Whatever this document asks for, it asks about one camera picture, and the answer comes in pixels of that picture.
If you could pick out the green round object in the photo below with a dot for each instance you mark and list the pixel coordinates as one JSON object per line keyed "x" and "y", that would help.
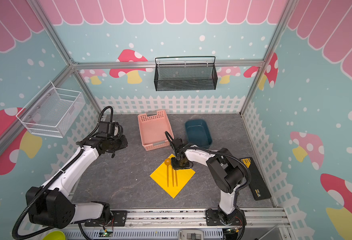
{"x": 55, "y": 235}

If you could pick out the orange plastic spoon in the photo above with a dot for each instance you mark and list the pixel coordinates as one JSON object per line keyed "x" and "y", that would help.
{"x": 167, "y": 162}

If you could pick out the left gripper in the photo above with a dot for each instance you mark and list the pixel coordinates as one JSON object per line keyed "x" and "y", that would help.
{"x": 124, "y": 144}

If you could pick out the white wire mesh wall basket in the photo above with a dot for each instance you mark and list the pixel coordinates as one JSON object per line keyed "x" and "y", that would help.
{"x": 52, "y": 111}

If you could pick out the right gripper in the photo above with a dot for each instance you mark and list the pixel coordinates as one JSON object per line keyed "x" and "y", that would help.
{"x": 180, "y": 162}

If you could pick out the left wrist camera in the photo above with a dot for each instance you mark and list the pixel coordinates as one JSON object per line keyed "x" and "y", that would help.
{"x": 109, "y": 128}

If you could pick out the yellow paper napkin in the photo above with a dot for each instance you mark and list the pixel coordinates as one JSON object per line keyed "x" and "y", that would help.
{"x": 159, "y": 176}

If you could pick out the black wire mesh wall basket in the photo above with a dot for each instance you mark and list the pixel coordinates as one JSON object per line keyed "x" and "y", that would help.
{"x": 193, "y": 73}

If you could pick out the pink perforated plastic basket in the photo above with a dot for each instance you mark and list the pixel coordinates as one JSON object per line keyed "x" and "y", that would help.
{"x": 152, "y": 128}

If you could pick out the dark teal plastic tray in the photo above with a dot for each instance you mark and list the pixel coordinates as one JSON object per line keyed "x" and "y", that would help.
{"x": 198, "y": 133}

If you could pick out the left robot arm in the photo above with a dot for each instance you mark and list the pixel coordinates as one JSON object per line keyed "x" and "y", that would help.
{"x": 48, "y": 206}

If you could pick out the orange plastic knife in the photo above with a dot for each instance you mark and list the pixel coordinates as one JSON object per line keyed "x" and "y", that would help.
{"x": 176, "y": 178}

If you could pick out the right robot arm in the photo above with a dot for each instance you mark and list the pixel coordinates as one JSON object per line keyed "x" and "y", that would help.
{"x": 229, "y": 173}

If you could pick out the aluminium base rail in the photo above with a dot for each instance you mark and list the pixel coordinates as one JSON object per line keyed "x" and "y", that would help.
{"x": 168, "y": 224}

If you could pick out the black yellow flat device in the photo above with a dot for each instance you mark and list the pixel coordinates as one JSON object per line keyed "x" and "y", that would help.
{"x": 257, "y": 185}

